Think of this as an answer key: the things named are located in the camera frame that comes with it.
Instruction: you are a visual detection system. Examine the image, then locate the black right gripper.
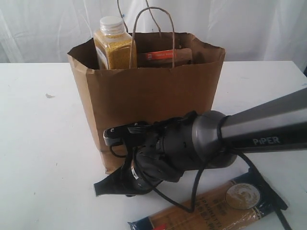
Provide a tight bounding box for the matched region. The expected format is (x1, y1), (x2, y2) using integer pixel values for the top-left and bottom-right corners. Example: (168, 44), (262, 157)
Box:
(94, 143), (185, 196)

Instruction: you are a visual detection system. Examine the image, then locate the brown paper shopping bag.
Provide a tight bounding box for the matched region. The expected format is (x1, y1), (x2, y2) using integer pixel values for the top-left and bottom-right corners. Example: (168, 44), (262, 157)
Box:
(68, 28), (226, 174)

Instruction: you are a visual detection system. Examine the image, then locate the spaghetti package dark blue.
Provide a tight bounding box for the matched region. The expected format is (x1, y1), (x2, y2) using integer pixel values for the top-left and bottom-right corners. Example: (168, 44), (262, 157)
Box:
(129, 169), (288, 230)

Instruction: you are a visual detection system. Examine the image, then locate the yellow millet grain pack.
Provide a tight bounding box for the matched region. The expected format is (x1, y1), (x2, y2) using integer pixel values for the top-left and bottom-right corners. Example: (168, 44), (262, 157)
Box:
(94, 16), (137, 69)

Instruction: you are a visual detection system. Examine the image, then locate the brown kraft pouch white label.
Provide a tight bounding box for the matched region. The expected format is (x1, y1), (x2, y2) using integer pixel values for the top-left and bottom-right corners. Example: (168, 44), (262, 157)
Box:
(137, 48), (193, 68)

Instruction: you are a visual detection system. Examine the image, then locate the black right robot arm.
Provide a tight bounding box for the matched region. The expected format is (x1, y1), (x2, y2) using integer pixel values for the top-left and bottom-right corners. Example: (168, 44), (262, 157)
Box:
(94, 89), (307, 196)

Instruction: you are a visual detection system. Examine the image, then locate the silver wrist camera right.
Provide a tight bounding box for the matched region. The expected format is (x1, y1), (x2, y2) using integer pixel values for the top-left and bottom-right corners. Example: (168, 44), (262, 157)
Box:
(103, 121), (150, 147)

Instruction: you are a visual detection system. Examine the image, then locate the black cable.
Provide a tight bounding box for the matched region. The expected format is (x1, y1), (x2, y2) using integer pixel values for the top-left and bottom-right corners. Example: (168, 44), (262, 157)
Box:
(109, 115), (292, 230)

